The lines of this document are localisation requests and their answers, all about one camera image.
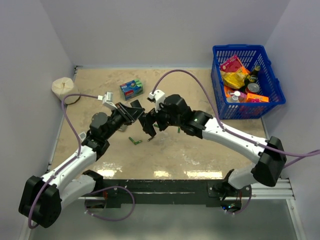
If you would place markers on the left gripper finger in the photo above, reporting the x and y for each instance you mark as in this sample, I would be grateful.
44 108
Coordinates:
135 113
124 107

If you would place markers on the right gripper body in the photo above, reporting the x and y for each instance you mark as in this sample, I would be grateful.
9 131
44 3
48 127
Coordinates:
163 118

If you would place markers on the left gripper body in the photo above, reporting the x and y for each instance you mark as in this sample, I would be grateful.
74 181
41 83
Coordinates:
119 117

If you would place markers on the black remote control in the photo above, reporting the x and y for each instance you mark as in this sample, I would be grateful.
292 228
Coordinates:
153 114

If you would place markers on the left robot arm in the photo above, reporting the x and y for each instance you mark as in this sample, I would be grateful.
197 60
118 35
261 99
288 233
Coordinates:
44 197

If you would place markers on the grey remote control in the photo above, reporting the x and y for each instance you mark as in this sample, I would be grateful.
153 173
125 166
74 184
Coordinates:
122 128

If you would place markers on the green battery pack box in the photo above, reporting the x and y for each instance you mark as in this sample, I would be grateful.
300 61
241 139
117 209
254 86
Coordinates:
131 89

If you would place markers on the beige paper roll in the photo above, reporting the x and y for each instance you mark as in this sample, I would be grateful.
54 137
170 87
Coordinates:
65 86

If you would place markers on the white pump bottle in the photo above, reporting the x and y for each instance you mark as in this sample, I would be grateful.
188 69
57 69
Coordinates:
234 97

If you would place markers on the yellow snack bag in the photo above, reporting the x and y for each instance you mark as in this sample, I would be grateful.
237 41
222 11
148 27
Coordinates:
234 80

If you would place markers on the pink snack bag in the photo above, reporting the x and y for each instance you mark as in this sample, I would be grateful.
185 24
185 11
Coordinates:
233 65

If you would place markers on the orange pink box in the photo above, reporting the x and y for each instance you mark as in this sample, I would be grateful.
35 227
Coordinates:
255 98

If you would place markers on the metal tin can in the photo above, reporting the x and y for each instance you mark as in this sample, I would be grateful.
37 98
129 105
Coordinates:
252 88

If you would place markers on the dark glass bottle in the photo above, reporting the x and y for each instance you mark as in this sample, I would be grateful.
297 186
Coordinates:
252 77

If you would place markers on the blue plastic basket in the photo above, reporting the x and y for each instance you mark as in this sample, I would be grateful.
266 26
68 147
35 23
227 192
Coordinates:
250 56

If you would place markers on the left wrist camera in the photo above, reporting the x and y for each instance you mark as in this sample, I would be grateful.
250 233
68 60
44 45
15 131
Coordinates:
107 100

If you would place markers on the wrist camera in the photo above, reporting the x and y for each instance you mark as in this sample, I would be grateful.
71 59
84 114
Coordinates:
157 97
107 100

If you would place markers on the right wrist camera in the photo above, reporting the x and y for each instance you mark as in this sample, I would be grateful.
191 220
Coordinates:
157 97

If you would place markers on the black base frame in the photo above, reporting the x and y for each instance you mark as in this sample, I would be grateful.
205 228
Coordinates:
211 193

